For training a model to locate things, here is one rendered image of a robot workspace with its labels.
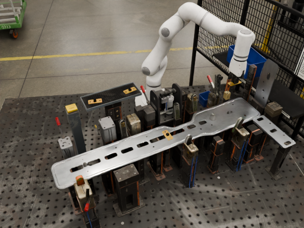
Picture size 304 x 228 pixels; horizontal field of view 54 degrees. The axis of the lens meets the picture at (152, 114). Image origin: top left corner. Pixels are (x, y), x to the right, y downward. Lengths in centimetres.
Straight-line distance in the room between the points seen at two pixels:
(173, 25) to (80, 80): 249
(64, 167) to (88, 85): 240
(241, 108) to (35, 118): 161
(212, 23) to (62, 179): 119
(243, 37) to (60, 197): 144
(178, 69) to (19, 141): 256
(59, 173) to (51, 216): 32
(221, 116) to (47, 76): 289
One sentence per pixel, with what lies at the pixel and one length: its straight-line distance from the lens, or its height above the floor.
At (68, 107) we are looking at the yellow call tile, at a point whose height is 116.
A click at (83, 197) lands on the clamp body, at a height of 106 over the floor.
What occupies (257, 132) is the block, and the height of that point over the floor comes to 98.
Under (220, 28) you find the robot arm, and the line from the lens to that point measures 175.
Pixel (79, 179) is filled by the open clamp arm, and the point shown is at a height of 110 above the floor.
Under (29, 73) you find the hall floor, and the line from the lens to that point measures 451.
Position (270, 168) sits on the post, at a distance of 221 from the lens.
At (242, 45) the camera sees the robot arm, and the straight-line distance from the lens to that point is 174.
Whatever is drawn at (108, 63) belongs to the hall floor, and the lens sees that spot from 446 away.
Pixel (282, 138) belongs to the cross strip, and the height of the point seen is 100.
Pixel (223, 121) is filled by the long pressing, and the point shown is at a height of 100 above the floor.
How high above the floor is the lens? 233
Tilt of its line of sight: 42 degrees down
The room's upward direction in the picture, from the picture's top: straight up
